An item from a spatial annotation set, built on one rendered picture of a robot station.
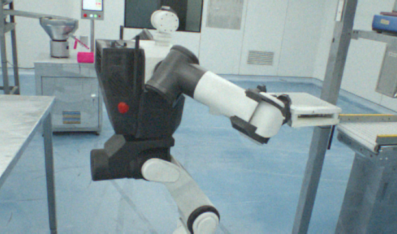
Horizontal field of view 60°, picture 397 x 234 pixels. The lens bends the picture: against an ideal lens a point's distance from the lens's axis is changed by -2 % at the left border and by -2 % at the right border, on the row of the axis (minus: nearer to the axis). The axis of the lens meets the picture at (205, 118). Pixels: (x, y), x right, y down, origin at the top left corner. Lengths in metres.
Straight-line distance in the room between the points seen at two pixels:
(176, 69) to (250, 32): 6.02
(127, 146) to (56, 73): 2.45
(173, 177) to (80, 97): 2.46
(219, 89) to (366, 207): 1.17
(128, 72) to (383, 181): 1.26
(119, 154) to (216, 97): 0.45
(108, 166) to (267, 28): 6.10
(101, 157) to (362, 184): 1.25
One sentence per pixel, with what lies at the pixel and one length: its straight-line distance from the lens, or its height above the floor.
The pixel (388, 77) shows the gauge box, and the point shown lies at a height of 1.23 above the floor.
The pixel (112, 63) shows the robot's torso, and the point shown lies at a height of 1.24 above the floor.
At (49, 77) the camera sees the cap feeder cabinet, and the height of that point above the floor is 0.61.
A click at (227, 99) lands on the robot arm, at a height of 1.20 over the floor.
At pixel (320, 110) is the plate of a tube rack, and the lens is 1.48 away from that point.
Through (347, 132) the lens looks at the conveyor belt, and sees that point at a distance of 1.76.
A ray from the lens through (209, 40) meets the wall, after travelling 6.69.
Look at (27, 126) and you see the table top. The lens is 1.60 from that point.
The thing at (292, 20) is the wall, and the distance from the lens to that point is 7.35.
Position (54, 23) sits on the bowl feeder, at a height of 1.11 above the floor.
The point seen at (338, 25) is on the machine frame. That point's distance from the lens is 1.73.
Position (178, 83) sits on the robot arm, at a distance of 0.97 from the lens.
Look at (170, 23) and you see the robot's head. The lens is 1.16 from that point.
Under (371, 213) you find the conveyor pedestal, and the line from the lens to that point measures 1.89.
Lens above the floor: 1.44
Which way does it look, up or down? 19 degrees down
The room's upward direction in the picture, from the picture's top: 6 degrees clockwise
